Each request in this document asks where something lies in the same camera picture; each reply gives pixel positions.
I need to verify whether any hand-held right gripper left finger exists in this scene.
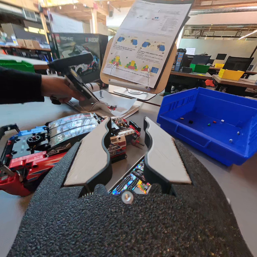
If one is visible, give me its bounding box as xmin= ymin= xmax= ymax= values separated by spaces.
xmin=63 ymin=117 xmax=113 ymax=187

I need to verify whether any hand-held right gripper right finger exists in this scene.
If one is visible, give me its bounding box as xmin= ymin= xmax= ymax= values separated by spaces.
xmin=143 ymin=116 xmax=192 ymax=185

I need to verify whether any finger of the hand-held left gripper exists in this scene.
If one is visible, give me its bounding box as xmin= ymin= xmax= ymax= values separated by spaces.
xmin=67 ymin=94 xmax=111 ymax=117

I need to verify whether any instruction booklet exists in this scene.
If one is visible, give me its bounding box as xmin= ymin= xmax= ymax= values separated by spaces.
xmin=66 ymin=82 xmax=140 ymax=119

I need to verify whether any holographic sticker sheet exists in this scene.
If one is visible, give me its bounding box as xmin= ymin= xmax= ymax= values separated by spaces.
xmin=108 ymin=159 xmax=151 ymax=195

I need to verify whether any red white blue toy car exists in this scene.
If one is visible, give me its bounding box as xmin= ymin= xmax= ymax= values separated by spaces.
xmin=0 ymin=112 xmax=145 ymax=197

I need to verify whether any person's left forearm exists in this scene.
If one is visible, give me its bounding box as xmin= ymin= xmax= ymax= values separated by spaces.
xmin=0 ymin=67 xmax=45 ymax=105

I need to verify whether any black toy car set box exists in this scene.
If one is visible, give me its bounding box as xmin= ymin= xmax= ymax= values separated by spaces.
xmin=49 ymin=32 xmax=109 ymax=85

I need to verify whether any blue plastic bin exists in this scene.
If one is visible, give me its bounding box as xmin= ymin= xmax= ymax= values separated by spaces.
xmin=157 ymin=87 xmax=257 ymax=167

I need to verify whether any green plastic bin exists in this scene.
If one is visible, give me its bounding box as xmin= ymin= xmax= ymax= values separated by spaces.
xmin=0 ymin=59 xmax=35 ymax=73

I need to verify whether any printed instruction sheet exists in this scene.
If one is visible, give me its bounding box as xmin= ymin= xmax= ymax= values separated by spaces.
xmin=102 ymin=0 xmax=192 ymax=89

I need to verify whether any wooden background table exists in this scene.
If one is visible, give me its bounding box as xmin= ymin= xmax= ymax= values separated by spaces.
xmin=170 ymin=69 xmax=257 ymax=90

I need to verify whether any small green storage bin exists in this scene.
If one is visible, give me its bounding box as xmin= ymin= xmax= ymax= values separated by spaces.
xmin=189 ymin=63 xmax=210 ymax=74

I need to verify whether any colourful cardboard box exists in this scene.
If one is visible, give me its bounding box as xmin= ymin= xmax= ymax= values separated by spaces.
xmin=174 ymin=52 xmax=185 ymax=72

